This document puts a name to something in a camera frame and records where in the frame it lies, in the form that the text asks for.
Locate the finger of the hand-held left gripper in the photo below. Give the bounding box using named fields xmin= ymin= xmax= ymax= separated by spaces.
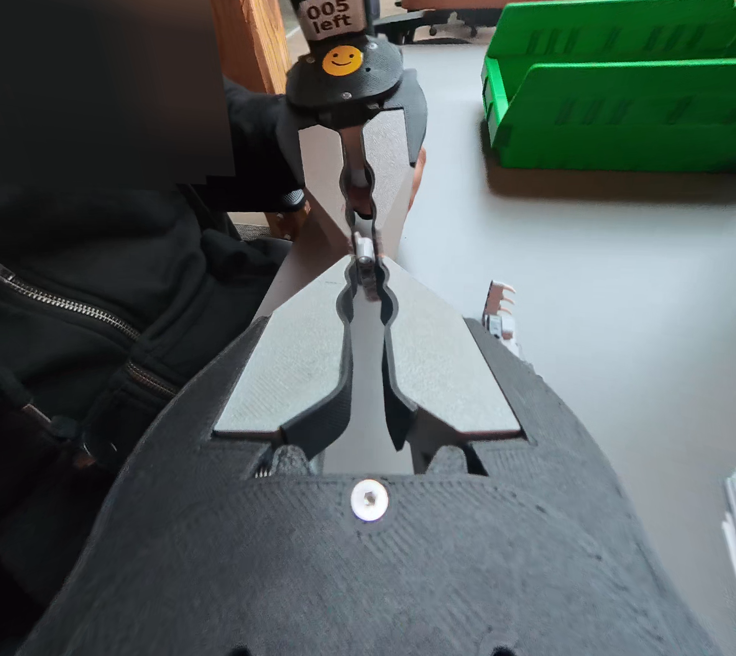
xmin=298 ymin=127 xmax=354 ymax=256
xmin=361 ymin=109 xmax=412 ymax=261

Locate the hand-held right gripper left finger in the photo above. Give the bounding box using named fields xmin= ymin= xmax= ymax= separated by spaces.
xmin=214 ymin=255 xmax=354 ymax=459

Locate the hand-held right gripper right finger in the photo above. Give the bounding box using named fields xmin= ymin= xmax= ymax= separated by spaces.
xmin=375 ymin=257 xmax=522 ymax=453

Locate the toy brick claw piece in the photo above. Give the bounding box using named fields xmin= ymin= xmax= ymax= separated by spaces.
xmin=482 ymin=279 xmax=522 ymax=358

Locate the person's left forearm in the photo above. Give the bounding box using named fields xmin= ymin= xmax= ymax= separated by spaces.
xmin=221 ymin=75 xmax=307 ymax=214

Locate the person's left hand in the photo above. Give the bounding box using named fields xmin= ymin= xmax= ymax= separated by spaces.
xmin=406 ymin=146 xmax=429 ymax=212

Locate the black office chair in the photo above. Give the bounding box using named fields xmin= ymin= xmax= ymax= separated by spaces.
xmin=374 ymin=9 xmax=490 ymax=44

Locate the green plastic bin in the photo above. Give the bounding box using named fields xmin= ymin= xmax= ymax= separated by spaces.
xmin=482 ymin=0 xmax=736 ymax=174

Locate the instruction booklet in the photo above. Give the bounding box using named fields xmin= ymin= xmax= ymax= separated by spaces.
xmin=721 ymin=472 xmax=736 ymax=576

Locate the wooden post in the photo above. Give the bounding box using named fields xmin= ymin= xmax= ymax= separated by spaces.
xmin=192 ymin=0 xmax=314 ymax=241

